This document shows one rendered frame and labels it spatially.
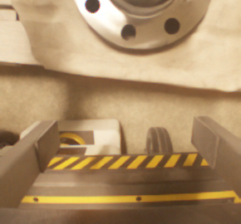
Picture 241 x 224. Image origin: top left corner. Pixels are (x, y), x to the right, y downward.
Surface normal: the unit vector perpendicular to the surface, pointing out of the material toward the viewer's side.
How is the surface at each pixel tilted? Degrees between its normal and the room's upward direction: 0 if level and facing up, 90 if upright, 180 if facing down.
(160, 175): 0
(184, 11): 0
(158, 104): 0
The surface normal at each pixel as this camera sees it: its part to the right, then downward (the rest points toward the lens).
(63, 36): -0.51, 0.60
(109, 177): 0.00, 0.27
